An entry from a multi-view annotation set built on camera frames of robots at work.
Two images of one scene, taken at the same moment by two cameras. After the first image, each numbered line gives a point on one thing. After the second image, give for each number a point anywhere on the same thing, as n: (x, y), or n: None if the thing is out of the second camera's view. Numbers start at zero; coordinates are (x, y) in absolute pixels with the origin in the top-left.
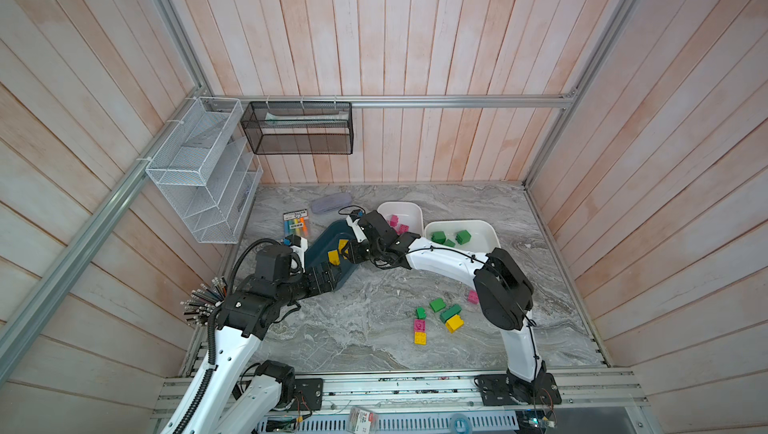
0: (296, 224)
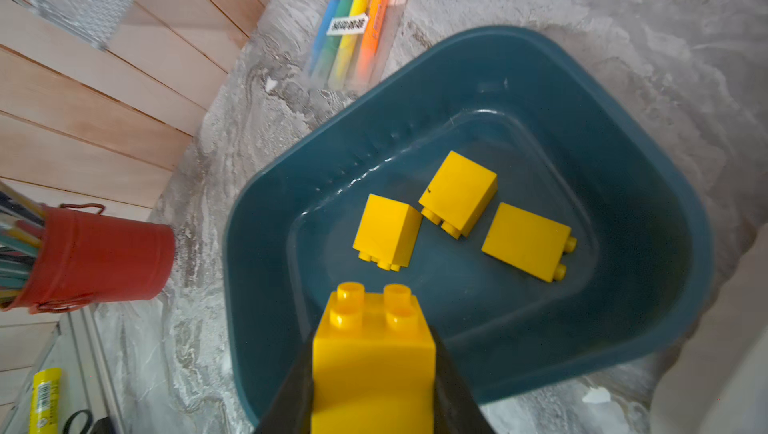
0: (358, 23)
